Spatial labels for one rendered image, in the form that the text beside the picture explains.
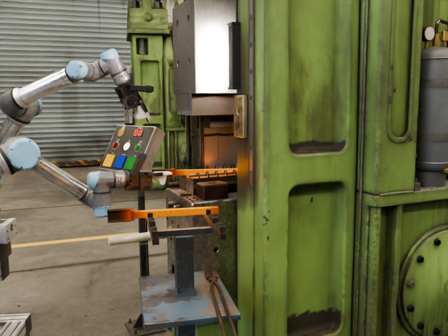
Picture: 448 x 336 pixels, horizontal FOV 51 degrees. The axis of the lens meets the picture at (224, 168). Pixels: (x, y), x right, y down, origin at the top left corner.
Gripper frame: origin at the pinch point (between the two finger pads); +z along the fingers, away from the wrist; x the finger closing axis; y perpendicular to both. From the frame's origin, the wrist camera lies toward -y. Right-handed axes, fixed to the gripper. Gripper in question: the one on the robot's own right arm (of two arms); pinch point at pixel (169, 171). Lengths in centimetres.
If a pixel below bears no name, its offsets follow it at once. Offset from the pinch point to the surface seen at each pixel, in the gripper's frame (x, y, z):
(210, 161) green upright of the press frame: -18.5, -1.7, 27.8
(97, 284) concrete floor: -139, 102, -13
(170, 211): 42.2, 8.3, -12.5
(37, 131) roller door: -805, 24, -24
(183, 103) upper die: -4.0, -30.8, 8.3
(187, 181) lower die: -0.7, 5.1, 9.0
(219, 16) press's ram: 13, -67, 19
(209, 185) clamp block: 19.6, 3.9, 11.6
